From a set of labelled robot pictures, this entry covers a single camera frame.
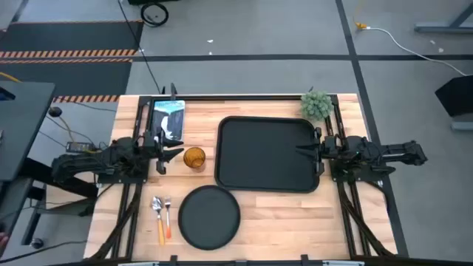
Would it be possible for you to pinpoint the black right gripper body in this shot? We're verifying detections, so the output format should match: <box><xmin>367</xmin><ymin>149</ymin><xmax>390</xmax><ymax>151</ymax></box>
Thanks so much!
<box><xmin>313</xmin><ymin>126</ymin><xmax>339</xmax><ymax>177</ymax></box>

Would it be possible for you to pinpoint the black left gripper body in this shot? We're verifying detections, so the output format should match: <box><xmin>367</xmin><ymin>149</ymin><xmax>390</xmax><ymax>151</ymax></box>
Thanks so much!
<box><xmin>142</xmin><ymin>129</ymin><xmax>168</xmax><ymax>175</ymax></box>

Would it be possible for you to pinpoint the amber ribbed cup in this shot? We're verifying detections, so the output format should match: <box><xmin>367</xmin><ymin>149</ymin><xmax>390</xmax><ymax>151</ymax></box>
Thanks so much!
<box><xmin>183</xmin><ymin>146</ymin><xmax>207</xmax><ymax>171</ymax></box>

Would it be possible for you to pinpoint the spoon with yellow-orange handle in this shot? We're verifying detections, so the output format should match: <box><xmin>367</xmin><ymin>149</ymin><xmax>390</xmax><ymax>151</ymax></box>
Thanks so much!
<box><xmin>151</xmin><ymin>196</ymin><xmax>166</xmax><ymax>247</ymax></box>

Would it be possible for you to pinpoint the fork with orange handle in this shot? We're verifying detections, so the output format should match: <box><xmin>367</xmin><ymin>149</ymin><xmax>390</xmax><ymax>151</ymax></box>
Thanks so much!
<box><xmin>163</xmin><ymin>196</ymin><xmax>173</xmax><ymax>239</ymax></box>

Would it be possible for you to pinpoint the black round plate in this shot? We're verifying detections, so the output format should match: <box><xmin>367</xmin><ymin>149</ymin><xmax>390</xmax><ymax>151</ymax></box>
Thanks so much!
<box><xmin>177</xmin><ymin>185</ymin><xmax>242</xmax><ymax>251</ymax></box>

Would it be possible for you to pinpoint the black rectangular tray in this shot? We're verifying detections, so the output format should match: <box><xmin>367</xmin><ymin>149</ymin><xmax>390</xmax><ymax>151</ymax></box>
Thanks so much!
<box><xmin>214</xmin><ymin>115</ymin><xmax>321</xmax><ymax>194</ymax></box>

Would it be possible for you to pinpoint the waterfall picture book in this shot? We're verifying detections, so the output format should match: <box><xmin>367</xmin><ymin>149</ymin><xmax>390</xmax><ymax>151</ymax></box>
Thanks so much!
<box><xmin>149</xmin><ymin>99</ymin><xmax>186</xmax><ymax>143</ymax></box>

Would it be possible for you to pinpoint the green artificial plant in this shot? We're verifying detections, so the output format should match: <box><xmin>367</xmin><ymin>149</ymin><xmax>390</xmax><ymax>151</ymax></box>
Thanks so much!
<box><xmin>299</xmin><ymin>89</ymin><xmax>335</xmax><ymax>122</ymax></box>

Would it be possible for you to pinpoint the black power adapter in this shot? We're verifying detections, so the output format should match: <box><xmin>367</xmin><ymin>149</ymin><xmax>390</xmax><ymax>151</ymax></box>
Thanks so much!
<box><xmin>65</xmin><ymin>141</ymin><xmax>94</xmax><ymax>154</ymax></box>

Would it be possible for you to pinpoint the black desk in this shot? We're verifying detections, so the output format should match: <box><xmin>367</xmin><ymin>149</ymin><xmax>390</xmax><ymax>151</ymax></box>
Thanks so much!
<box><xmin>0</xmin><ymin>80</ymin><xmax>57</xmax><ymax>183</ymax></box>

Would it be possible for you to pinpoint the black hazard-striped floor mat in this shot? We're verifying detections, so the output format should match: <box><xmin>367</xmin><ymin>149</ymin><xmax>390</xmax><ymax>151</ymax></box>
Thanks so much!
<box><xmin>0</xmin><ymin>19</ymin><xmax>145</xmax><ymax>104</ymax></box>

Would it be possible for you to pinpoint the black box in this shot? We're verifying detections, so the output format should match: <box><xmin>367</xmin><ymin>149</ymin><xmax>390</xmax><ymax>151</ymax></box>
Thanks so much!
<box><xmin>434</xmin><ymin>74</ymin><xmax>473</xmax><ymax>118</ymax></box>

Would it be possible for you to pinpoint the grey metal table foot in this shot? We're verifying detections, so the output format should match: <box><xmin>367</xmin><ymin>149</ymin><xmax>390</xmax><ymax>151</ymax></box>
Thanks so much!
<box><xmin>413</xmin><ymin>2</ymin><xmax>473</xmax><ymax>35</ymax></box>

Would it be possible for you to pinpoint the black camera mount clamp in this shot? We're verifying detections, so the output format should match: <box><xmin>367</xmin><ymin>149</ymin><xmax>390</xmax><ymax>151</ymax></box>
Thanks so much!
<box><xmin>160</xmin><ymin>82</ymin><xmax>179</xmax><ymax>101</ymax></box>

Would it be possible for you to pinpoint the black aluminium table frame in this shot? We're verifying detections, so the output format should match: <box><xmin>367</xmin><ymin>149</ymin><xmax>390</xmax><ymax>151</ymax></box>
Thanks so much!
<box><xmin>86</xmin><ymin>94</ymin><xmax>399</xmax><ymax>262</ymax></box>

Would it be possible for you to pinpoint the long black floor cable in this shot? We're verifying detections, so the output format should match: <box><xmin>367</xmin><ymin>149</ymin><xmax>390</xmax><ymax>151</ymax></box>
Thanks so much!
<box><xmin>117</xmin><ymin>0</ymin><xmax>164</xmax><ymax>95</ymax></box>

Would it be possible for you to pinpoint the coiled black cable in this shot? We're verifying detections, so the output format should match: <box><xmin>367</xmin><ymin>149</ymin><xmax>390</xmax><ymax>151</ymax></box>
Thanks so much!
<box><xmin>140</xmin><ymin>2</ymin><xmax>170</xmax><ymax>28</ymax></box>

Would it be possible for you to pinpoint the yellow cable plug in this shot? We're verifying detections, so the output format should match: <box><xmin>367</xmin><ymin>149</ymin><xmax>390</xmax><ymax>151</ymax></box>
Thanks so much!
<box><xmin>353</xmin><ymin>0</ymin><xmax>369</xmax><ymax>30</ymax></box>

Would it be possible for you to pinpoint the white floor cable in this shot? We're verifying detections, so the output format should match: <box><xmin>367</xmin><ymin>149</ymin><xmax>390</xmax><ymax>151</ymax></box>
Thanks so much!
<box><xmin>365</xmin><ymin>26</ymin><xmax>473</xmax><ymax>77</ymax></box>

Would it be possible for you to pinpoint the yellow floor cable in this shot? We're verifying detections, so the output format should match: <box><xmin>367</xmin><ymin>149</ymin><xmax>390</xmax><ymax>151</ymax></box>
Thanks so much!
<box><xmin>0</xmin><ymin>71</ymin><xmax>21</xmax><ymax>83</ymax></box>

